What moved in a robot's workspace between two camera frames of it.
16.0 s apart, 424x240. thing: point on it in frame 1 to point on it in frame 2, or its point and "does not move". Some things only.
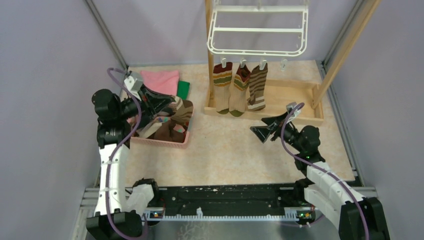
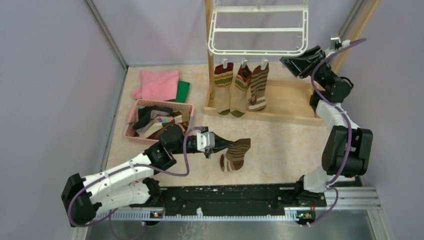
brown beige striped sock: (257, 88) does not move
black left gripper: (156, 102) to (220, 144)
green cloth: (183, 89) does not move
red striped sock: (238, 95) does not move
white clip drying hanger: (213, 28) does not move
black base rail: (226, 196) does not move
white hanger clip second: (242, 63) does not move
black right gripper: (263, 132) to (303, 65)
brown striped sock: (184, 109) to (234, 158)
